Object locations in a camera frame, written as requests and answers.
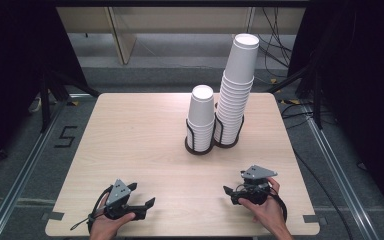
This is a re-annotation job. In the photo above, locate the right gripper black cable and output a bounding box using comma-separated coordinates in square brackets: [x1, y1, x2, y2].
[269, 186, 288, 223]

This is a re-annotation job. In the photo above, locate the black wire cup holder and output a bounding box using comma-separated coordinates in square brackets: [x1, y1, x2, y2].
[183, 118, 216, 156]
[213, 112, 245, 149]

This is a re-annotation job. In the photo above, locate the long black floor cable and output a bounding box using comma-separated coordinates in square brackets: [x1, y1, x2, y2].
[291, 148, 354, 240]

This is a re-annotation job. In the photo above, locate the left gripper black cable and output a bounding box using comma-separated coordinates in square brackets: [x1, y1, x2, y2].
[69, 184, 114, 234]

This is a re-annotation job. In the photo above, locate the person's left hand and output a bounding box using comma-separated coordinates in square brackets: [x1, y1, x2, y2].
[89, 194, 137, 240]

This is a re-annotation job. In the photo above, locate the short stack of paper cups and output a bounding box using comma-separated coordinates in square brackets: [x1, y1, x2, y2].
[185, 84, 216, 153]

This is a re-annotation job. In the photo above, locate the black metal stand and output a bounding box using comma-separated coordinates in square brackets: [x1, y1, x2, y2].
[265, 61, 325, 130]
[39, 68, 101, 134]

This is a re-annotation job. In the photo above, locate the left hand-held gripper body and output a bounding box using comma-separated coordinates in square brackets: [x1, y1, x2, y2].
[104, 179, 147, 221]

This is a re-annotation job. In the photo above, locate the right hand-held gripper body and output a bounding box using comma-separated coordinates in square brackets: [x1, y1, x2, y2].
[230, 164, 279, 206]

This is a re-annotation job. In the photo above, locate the tall stack of paper cups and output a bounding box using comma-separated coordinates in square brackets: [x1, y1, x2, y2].
[213, 32, 260, 146]

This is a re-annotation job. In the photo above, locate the person's right hand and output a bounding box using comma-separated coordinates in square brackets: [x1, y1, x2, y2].
[239, 177, 289, 236]

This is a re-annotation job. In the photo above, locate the beige wooden cabinet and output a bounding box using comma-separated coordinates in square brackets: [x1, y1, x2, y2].
[56, 6, 307, 66]

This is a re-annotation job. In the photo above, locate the metal floor rail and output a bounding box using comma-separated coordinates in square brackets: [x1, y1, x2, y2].
[301, 103, 384, 240]
[0, 94, 81, 240]

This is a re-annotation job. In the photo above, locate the bundle of black cables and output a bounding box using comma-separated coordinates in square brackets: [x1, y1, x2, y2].
[249, 7, 294, 69]

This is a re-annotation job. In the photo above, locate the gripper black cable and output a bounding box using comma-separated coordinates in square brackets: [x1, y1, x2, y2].
[269, 186, 288, 223]
[69, 184, 114, 234]

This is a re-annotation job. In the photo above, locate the black curtain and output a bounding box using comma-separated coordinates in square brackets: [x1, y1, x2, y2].
[286, 0, 384, 229]
[0, 0, 89, 178]

